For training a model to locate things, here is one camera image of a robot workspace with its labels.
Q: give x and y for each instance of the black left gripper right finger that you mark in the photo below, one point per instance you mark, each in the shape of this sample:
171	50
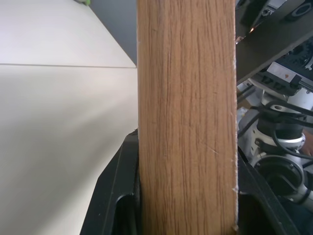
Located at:
259	208

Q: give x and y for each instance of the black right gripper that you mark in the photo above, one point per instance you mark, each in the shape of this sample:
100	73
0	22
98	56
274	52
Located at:
278	76

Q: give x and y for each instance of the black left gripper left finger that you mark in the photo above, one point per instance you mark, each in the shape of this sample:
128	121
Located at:
115	186

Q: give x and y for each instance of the wooden oak-pattern board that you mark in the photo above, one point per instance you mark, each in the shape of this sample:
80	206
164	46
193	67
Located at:
185	117

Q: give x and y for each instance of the silver and black robot body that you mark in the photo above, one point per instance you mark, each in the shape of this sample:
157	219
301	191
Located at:
267	8

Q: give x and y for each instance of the small green object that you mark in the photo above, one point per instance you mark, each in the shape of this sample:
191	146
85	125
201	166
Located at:
84	2

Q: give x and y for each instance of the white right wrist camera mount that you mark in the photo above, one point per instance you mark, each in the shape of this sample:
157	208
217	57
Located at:
302	101

